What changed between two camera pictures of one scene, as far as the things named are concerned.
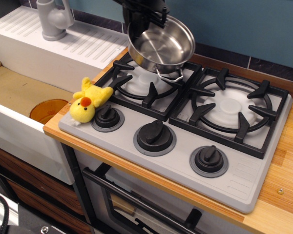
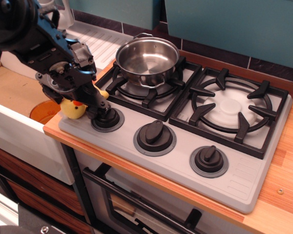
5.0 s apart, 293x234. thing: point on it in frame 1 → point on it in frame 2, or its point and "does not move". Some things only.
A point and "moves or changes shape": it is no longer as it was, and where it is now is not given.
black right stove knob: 209,161 does not move
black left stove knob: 109,120 does not move
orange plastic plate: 45,110 does not move
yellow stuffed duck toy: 83,108 moves or changes shape
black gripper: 139,20 → 66,80
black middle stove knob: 155,139 does not move
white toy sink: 25,69 does not move
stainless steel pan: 163,50 → 150,61
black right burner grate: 231,110 does not move
